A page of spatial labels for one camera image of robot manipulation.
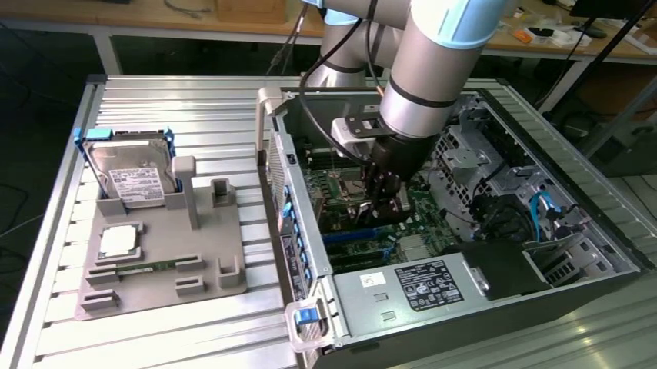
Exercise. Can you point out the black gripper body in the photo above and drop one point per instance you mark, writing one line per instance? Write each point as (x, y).
(402, 155)

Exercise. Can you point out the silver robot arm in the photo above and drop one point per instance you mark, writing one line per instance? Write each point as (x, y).
(426, 73)

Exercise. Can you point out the blue expansion slot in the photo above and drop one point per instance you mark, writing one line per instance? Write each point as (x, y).
(349, 235)

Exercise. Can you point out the silver socket cover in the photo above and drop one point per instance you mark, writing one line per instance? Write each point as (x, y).
(405, 199)

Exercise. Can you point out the CPU socket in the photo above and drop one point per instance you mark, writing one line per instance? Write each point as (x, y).
(349, 188)

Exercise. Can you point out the green motherboard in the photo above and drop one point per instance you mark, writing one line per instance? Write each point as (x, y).
(426, 219)

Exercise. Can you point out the grey metal disk bay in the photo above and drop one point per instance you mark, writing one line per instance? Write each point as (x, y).
(462, 161)

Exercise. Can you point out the silver chipset heatsink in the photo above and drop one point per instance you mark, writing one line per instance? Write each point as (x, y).
(413, 246)

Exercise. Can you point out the silver power supply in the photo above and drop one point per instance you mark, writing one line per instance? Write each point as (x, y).
(365, 307)

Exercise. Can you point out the black plastic shroud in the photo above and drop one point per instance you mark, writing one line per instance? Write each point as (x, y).
(500, 273)

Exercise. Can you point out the blue case latch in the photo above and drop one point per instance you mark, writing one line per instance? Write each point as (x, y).
(305, 316)

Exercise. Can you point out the black and silver PC case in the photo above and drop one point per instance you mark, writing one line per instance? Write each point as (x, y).
(462, 330)

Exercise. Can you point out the grey parts rack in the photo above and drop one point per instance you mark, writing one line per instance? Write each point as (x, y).
(205, 261)

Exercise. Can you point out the orange and white item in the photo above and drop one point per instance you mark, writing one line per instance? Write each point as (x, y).
(524, 35)

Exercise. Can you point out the white and black item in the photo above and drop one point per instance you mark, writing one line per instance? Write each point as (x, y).
(557, 35)

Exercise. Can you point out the black slanted pole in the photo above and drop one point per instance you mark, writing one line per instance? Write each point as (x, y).
(589, 57)

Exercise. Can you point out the black computer tower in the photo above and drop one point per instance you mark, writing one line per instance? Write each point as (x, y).
(632, 153)

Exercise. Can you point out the silver hard disk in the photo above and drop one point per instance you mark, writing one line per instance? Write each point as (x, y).
(134, 173)

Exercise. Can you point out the green RAM stick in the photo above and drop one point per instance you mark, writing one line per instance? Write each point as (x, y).
(149, 266)

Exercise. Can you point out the silver CPU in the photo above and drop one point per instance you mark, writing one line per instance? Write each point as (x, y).
(119, 242)

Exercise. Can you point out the blue disk caddy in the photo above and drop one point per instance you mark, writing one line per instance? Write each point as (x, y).
(99, 134)

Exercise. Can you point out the black monitor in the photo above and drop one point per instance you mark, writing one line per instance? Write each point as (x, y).
(616, 7)

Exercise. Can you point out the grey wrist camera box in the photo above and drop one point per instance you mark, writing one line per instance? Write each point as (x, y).
(345, 134)

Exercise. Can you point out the wooden desk white frame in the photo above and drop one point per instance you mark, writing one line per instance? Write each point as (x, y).
(154, 23)
(555, 50)

